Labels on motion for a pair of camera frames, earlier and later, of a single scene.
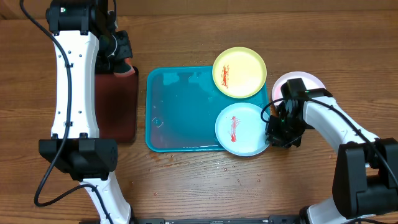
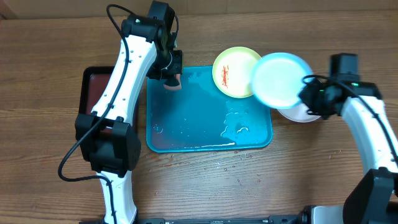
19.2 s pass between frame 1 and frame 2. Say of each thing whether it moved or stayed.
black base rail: stayed
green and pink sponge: moved
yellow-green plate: stayed
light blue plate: moved
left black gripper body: moved
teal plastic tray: stayed
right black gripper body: moved
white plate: moved
